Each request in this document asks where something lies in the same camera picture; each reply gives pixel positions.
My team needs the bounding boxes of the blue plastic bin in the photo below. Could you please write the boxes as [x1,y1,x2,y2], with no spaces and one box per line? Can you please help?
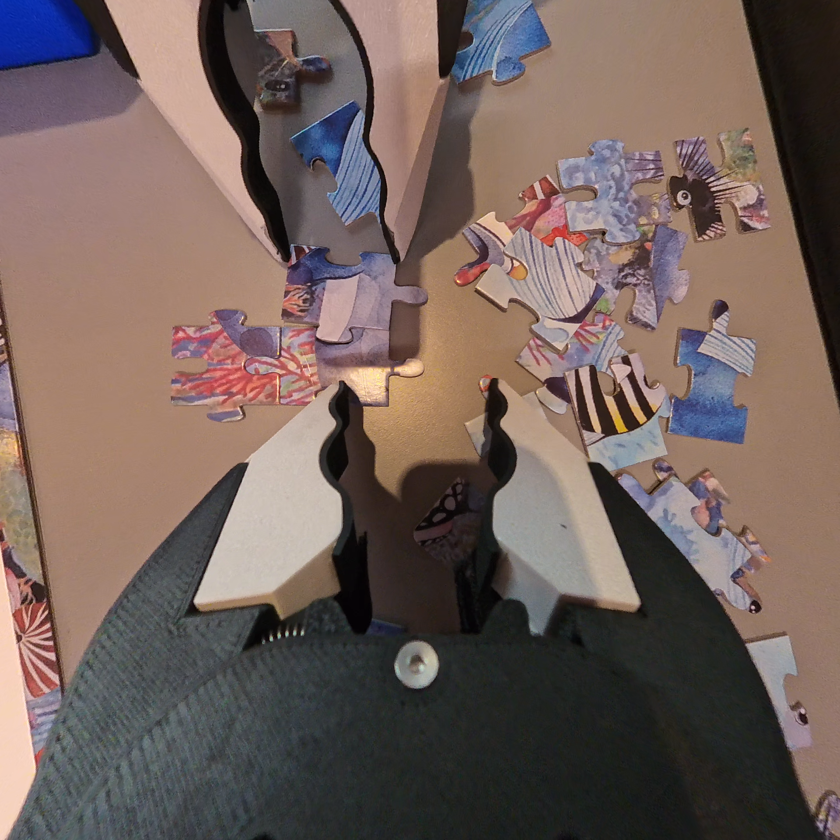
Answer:
[0,0,101,72]

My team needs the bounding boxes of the black white spotted puzzle piece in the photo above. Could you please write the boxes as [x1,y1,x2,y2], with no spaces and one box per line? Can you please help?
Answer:
[413,478,492,567]

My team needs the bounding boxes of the blue white-patch puzzle piece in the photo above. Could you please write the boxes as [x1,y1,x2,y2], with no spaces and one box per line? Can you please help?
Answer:
[282,246,429,345]

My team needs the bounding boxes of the blue striped puzzle piece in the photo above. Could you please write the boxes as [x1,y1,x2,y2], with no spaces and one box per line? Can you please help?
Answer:
[290,101,388,228]

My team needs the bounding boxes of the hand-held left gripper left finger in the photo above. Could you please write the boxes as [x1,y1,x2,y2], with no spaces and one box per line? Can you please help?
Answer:
[195,382,375,634]

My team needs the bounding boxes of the puzzle frame board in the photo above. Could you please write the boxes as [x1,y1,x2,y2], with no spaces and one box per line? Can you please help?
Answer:
[0,282,67,785]

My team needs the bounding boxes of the pile of loose puzzle pieces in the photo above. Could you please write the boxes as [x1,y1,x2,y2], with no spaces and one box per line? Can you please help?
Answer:
[252,0,840,840]

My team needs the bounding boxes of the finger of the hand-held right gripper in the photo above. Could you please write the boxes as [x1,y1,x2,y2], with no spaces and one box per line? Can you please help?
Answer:
[106,0,294,263]
[331,0,446,263]

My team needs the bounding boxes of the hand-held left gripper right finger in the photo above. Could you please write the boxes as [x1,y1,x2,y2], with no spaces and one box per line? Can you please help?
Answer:
[453,379,641,635]

